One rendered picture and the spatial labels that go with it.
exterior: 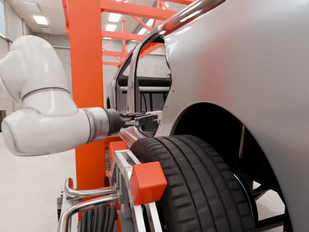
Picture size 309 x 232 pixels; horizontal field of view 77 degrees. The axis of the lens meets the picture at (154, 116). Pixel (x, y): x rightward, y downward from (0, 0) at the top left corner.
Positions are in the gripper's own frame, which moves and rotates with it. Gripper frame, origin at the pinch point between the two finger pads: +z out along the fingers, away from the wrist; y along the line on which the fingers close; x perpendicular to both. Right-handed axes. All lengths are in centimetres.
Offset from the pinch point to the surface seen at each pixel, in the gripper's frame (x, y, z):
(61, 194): -32.8, -28.6, -21.9
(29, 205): -138, -212, 4
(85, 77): 14, -54, 2
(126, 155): -16.9, -12.2, -2.8
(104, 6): 123, -222, 119
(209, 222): -22.9, 25.8, -6.2
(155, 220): -24.1, 14.9, -14.3
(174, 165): -12.5, 13.0, -4.4
